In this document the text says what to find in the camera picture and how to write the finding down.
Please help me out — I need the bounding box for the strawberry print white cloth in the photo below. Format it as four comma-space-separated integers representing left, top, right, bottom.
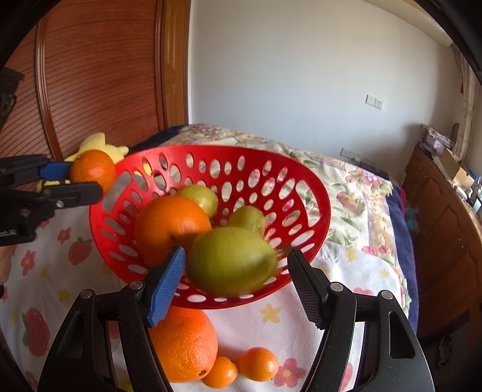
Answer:
0, 204, 411, 392

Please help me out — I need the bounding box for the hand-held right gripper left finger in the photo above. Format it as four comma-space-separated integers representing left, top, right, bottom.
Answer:
38, 245, 187, 392

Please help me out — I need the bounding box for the yellow plush toy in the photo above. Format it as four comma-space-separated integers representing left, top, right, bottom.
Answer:
38, 133, 129, 189

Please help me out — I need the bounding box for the cardboard box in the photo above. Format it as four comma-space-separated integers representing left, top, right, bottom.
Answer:
440, 149, 475, 189

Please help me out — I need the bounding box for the large orange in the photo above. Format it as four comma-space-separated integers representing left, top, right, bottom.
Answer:
134, 196, 213, 266
149, 306, 219, 383

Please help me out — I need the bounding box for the floral quilt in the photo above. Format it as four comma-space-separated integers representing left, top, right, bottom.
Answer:
177, 124, 405, 313

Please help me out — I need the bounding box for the stack of folded items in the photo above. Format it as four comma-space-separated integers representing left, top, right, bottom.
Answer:
420, 124, 454, 155

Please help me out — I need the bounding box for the patterned curtain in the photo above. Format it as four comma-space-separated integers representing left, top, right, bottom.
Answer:
450, 45, 480, 163

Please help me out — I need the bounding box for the long wooden cabinet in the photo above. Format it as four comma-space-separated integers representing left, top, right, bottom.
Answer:
401, 145, 482, 340

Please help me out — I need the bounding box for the small tangerine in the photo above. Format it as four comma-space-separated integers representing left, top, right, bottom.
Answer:
237, 347, 279, 381
201, 356, 239, 389
70, 150, 117, 193

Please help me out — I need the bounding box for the red perforated plastic basket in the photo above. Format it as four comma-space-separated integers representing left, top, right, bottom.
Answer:
89, 145, 332, 310

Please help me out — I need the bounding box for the yellow-green lemon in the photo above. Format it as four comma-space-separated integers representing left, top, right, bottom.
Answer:
176, 185, 219, 219
227, 205, 266, 236
187, 228, 281, 298

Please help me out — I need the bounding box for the wooden louvered wardrobe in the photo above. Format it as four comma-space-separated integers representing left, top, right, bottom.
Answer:
0, 0, 189, 159

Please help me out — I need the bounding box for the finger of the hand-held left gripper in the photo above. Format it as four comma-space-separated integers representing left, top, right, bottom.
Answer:
0, 154, 74, 187
0, 181, 103, 229

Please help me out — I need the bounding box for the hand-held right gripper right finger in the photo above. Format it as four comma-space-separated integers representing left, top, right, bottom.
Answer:
287, 248, 435, 392

